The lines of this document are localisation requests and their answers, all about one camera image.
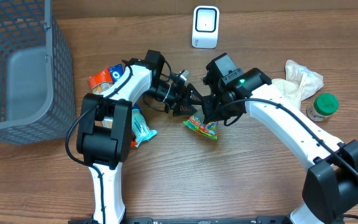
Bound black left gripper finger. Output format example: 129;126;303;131
173;103;197;116
184;83;203;105

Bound green snack packet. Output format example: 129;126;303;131
183;110;218;139

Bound teal snack packet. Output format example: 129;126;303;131
132;104;158;147

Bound blue Oreo cookie pack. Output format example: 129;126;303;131
108;64;124;83

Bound red snack packet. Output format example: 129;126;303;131
88;67;115;95

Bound beige paper bag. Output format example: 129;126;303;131
272;60;324;109

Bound green lid jar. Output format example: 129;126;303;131
306;93;339;122

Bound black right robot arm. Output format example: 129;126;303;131
203;53;358;223

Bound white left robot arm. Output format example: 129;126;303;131
76;50;203;223

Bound white barcode scanner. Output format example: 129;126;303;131
191;5;220;49

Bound dark grey plastic basket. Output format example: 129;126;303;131
0;0;75;145

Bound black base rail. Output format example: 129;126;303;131
68;216;291;224

